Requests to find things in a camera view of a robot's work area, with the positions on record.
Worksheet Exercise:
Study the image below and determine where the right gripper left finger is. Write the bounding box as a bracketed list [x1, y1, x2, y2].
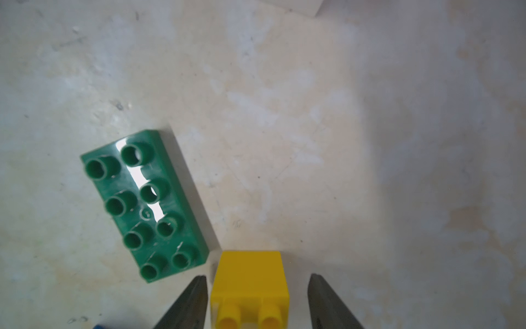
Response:
[153, 276, 208, 329]

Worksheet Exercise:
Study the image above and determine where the white lego brick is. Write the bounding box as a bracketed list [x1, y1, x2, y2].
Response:
[262, 0, 324, 17]

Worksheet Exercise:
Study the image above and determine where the green lego plate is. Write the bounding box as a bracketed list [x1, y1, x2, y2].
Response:
[80, 130, 210, 282]

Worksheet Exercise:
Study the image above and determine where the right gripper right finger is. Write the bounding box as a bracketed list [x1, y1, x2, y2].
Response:
[308, 274, 364, 329]

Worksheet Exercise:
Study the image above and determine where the yellow sloped lego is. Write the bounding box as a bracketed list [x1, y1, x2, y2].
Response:
[210, 251, 290, 328]

